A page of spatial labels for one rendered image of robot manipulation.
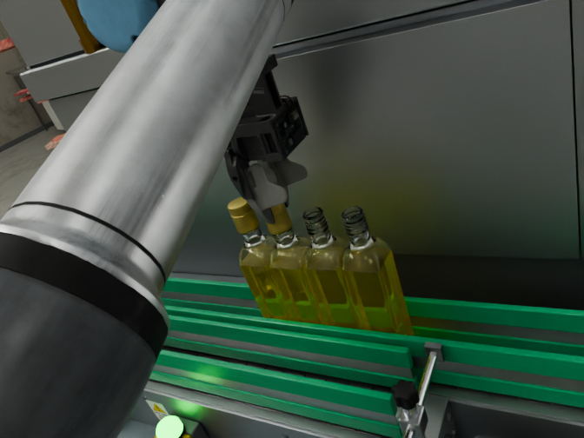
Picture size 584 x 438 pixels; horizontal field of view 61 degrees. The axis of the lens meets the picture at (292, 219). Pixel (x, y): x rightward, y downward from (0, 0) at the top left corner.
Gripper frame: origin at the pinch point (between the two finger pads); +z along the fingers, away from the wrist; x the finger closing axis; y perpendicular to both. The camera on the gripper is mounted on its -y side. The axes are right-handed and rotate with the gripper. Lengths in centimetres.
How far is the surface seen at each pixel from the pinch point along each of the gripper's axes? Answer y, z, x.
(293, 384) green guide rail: 3.5, 19.7, -13.7
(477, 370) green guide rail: 25.0, 23.2, -3.6
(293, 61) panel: 2.9, -15.9, 12.0
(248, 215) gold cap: -4.2, 1.1, -0.6
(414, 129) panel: 17.6, -3.9, 12.2
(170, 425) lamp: -21.4, 30.1, -19.2
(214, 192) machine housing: -24.6, 6.1, 14.7
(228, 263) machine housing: -29.8, 24.0, 14.6
